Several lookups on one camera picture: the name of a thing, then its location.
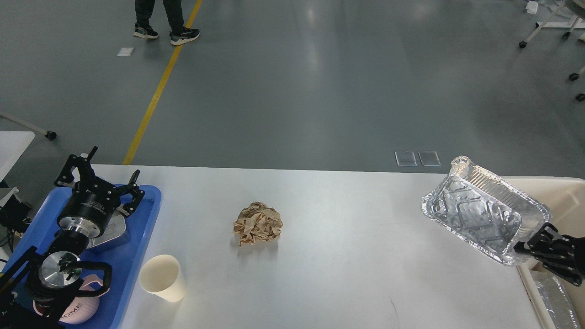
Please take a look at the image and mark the standing person legs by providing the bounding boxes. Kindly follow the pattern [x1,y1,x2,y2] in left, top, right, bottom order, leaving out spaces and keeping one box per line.
[133,0,201,46]

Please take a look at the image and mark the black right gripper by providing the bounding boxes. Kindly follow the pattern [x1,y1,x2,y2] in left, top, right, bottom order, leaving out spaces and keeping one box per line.
[514,223,585,286]

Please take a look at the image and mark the clear floor plate left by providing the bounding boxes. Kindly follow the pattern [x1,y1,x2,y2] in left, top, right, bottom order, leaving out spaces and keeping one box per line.
[394,151,418,167]

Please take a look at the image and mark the blue plastic tray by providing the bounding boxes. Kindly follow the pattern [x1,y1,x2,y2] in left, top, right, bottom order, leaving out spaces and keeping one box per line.
[2,185,162,329]

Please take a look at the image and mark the stainless steel rectangular tin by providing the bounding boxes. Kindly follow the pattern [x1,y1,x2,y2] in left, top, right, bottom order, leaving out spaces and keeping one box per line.
[87,210,130,254]

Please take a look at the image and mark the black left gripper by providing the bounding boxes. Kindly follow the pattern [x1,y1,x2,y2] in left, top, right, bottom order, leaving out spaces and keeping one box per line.
[54,146,145,238]

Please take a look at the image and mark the white paper on floor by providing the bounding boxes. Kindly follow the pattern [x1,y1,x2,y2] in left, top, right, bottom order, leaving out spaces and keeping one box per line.
[117,47,134,57]

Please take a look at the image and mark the white side table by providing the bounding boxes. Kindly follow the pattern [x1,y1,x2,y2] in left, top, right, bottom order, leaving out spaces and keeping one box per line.
[0,131,35,181]

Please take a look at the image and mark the foil tray in bin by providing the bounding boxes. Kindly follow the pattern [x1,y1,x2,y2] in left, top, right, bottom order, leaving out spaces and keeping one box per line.
[530,271,581,329]

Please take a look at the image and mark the clear floor plate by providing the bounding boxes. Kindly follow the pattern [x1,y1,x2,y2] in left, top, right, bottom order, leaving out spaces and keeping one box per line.
[394,151,418,167]
[418,150,441,167]

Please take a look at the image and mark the cream paper cup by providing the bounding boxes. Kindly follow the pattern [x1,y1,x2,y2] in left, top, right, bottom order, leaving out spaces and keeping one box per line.
[138,255,186,302]

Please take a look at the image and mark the pink mug dark inside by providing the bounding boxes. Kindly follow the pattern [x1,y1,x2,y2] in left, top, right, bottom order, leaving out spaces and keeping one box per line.
[32,274,110,324]

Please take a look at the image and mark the white wheeled cart frame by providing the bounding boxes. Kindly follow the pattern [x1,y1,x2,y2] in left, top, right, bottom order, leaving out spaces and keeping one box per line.
[518,0,585,102]

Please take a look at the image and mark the cream plastic bin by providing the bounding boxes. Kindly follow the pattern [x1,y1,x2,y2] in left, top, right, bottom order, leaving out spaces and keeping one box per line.
[504,176,585,329]

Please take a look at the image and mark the aluminium foil tray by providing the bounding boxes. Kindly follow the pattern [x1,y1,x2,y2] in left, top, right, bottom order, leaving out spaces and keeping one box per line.
[421,156,552,266]

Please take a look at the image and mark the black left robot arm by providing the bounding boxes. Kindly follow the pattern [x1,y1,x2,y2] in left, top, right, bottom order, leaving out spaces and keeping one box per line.
[0,147,145,329]

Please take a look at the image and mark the clear floor plate right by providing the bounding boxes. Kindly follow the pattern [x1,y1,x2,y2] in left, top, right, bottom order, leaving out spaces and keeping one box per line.
[418,150,441,167]

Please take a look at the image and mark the brown paper ball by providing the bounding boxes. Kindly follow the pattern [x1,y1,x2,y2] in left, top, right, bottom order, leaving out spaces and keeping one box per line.
[233,202,283,246]

